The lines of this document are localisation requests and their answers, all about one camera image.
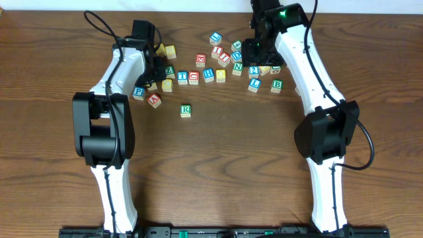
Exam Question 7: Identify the blue D block centre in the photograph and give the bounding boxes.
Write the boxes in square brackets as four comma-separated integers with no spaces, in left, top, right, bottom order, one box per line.
[231,50,242,63]

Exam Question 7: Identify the blue T block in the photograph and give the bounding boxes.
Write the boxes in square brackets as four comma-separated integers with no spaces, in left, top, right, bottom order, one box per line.
[177,71,188,85]

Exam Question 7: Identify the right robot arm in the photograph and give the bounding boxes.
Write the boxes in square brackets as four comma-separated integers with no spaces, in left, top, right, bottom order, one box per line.
[242,0,360,233]

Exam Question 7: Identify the blue P block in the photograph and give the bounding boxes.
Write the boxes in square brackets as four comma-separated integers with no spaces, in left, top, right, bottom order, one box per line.
[132,87,145,100]

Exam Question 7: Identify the yellow O block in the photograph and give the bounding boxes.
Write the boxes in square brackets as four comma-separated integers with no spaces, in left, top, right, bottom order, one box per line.
[147,83,157,91]
[215,69,226,83]

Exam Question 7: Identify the red I block lower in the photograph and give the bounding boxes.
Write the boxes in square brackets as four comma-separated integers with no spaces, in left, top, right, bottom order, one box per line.
[218,52,231,67]

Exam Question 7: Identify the green J block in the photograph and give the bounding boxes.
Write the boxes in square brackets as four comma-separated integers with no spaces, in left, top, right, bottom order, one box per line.
[270,66,282,74]

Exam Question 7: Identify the yellow C block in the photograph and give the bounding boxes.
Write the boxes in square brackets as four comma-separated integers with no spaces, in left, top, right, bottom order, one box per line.
[161,79,173,93]

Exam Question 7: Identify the red E block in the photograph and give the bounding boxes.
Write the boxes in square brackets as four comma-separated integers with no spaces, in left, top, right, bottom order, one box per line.
[195,54,206,67]

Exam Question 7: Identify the green N block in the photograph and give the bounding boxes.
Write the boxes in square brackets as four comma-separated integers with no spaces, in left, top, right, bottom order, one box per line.
[232,62,243,76]

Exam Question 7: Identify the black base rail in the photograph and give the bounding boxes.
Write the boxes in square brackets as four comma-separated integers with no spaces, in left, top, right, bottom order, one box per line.
[58,225,390,238]

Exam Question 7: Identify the blue L block lower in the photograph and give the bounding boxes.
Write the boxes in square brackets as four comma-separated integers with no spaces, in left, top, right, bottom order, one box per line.
[248,78,261,93]

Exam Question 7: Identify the yellow S block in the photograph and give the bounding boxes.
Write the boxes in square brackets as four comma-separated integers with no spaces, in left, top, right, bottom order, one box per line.
[165,45,176,60]

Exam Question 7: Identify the blue l block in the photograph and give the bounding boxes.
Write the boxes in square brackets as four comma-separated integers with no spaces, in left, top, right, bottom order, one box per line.
[248,78,261,93]
[210,32,222,46]

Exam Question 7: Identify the red i block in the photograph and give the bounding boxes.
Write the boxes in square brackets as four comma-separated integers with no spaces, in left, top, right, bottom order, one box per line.
[211,46,223,59]
[218,52,231,67]

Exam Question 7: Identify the yellow block top left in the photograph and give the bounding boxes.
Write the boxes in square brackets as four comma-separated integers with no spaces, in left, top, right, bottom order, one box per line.
[155,43,167,57]

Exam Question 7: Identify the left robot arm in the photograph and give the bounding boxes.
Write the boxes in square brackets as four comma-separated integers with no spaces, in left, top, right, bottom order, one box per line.
[68,38,163,237]

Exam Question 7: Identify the green Z block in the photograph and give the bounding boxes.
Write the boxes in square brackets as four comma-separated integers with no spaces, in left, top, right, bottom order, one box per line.
[165,65,175,79]

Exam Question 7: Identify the blue 2 block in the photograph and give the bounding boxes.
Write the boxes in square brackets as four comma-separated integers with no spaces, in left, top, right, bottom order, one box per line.
[249,66,260,79]

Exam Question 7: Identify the green B block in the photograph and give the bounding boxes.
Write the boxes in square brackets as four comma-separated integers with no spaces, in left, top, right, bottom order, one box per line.
[270,79,284,93]

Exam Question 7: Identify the green R block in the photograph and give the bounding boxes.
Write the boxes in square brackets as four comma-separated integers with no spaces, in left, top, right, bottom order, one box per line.
[180,104,191,118]

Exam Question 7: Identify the red U block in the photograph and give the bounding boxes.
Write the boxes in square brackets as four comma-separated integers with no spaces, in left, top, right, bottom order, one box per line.
[188,71,200,85]

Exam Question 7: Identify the yellow block far right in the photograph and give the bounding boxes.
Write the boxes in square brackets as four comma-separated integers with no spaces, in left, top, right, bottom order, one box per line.
[295,87,301,96]

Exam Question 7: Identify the blue H block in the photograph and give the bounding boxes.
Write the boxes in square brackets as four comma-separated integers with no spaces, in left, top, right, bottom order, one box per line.
[203,68,215,83]

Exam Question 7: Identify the blue L block top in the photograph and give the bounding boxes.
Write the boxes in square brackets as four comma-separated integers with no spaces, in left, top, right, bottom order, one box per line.
[210,32,222,46]

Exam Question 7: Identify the red A block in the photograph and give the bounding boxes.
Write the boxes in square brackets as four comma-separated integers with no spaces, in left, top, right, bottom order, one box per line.
[147,93,162,108]

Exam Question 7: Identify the yellow block right centre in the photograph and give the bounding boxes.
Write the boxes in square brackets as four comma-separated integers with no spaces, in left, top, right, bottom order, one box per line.
[259,66,271,76]

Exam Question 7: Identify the red I block upper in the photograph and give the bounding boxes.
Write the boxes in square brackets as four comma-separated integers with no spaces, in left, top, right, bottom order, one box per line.
[211,46,223,59]

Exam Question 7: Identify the green 4 block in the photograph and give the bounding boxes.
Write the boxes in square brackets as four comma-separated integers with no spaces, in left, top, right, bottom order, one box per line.
[231,40,242,52]

